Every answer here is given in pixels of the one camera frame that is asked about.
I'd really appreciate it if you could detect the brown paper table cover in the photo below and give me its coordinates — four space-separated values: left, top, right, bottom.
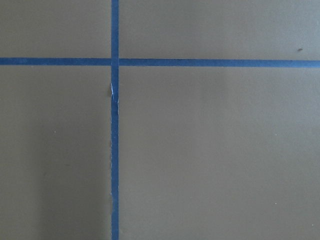
0 0 320 240

